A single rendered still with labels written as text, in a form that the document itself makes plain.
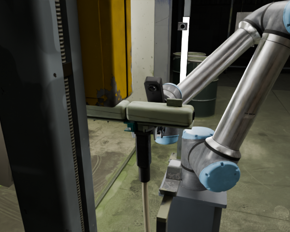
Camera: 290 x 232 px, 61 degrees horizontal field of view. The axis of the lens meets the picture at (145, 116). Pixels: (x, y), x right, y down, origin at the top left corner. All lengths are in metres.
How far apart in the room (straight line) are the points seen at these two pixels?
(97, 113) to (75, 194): 0.36
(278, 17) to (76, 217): 0.87
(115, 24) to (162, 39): 2.96
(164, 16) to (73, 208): 3.02
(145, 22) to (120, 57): 3.00
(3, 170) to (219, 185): 1.20
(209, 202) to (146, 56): 2.42
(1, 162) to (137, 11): 2.37
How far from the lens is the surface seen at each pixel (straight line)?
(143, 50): 3.28
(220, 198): 1.21
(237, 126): 0.96
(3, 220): 2.18
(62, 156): 0.24
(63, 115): 0.23
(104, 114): 0.59
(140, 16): 3.28
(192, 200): 1.18
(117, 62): 0.25
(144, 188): 0.68
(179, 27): 2.29
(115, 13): 0.25
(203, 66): 1.02
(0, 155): 1.62
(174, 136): 0.89
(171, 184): 0.47
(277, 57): 0.96
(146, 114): 0.55
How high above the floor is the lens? 1.37
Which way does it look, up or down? 21 degrees down
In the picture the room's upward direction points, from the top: straight up
